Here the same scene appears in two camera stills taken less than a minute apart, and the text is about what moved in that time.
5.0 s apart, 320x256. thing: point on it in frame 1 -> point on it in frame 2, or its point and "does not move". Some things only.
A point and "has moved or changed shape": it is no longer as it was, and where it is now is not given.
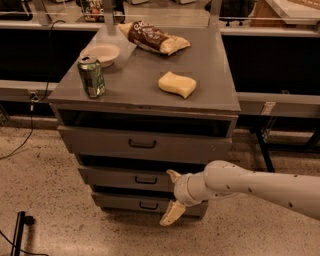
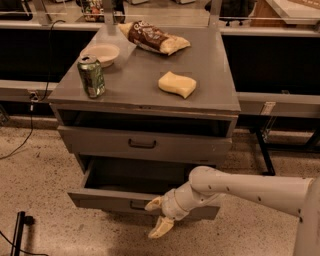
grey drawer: [129, 177] has moved or changed shape
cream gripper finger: [175, 211] -> [163, 225]
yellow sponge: [181, 85] does not move
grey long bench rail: [304, 104] does not move
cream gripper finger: [174, 175] -> [155, 204]
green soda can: [92, 75] does not move
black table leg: [265, 151] does not move
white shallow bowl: [105, 54] does not move
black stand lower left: [21, 220] does not move
